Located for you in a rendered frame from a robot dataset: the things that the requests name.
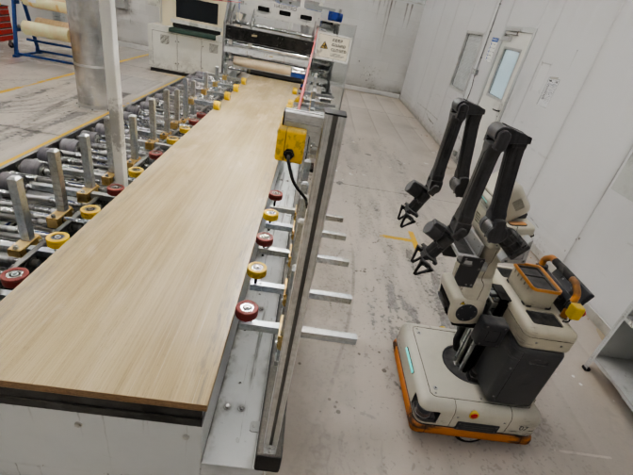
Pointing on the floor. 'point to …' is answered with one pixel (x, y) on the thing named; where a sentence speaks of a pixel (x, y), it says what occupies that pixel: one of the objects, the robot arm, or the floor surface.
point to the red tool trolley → (6, 25)
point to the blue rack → (32, 39)
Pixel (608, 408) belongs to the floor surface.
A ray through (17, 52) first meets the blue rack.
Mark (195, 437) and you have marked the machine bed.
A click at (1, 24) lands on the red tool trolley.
